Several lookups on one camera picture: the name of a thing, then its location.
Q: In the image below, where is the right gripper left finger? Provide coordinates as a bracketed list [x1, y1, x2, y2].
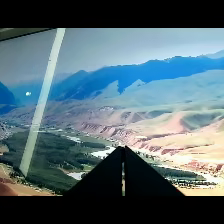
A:
[64, 145, 125, 197]

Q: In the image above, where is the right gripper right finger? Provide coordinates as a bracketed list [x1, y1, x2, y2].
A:
[124, 145, 186, 197]

